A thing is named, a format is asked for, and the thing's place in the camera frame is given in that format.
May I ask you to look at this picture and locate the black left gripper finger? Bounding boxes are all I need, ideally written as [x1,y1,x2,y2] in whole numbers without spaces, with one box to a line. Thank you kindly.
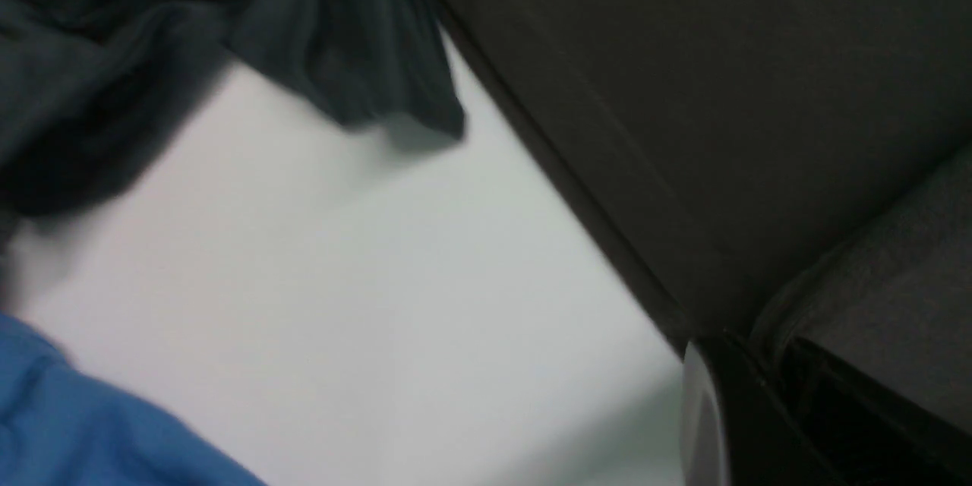
[680,335,971,485]

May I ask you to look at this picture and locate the gray long-sleeved shirt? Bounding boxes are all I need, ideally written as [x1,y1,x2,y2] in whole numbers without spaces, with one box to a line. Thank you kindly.
[402,0,972,434]

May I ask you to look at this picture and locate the blue crumpled shirt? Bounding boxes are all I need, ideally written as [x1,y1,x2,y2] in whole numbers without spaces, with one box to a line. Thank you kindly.
[1,315,260,485]

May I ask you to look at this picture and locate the dark teal crumpled shirt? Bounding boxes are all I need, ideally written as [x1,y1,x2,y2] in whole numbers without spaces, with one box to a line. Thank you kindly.
[1,0,464,217]

